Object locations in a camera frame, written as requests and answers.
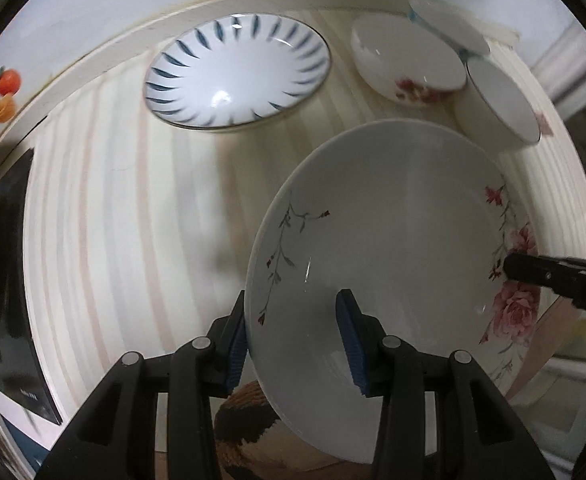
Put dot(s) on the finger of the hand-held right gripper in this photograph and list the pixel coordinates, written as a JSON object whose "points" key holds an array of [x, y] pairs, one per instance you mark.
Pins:
{"points": [[533, 269]]}

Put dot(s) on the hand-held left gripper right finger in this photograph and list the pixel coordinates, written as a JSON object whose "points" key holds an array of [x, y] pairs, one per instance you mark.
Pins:
{"points": [[353, 345]]}

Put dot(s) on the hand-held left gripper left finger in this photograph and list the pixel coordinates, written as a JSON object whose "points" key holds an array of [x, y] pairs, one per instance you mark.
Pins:
{"points": [[235, 355]]}

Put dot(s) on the white floral plate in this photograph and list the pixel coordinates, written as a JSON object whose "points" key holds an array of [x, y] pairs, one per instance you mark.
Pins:
{"points": [[398, 235]]}

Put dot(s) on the white blue-rimmed bowl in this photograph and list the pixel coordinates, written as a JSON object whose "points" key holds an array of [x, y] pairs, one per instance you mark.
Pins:
{"points": [[498, 95], [448, 22]]}

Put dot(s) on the white red-floral bowl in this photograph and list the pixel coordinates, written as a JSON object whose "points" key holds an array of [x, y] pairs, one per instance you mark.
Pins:
{"points": [[403, 50]]}

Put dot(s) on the white blue-striped plate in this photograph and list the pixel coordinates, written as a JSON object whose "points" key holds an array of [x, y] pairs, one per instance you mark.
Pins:
{"points": [[233, 75]]}

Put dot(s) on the striped cat-print table cloth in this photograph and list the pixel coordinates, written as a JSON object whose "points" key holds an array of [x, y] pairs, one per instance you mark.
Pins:
{"points": [[123, 210]]}

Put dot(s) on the black glass cooktop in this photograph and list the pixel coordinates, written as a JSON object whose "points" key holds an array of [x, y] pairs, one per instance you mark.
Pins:
{"points": [[3, 285]]}

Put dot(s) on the white window frame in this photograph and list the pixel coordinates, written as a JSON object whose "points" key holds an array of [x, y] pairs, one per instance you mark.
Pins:
{"points": [[568, 55]]}

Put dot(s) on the gold ingot wall sticker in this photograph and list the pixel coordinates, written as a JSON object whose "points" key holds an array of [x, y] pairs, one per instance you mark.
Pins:
{"points": [[1, 110]]}

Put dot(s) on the orange persimmon wall sticker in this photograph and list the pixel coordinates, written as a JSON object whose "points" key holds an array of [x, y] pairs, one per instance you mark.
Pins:
{"points": [[8, 81]]}

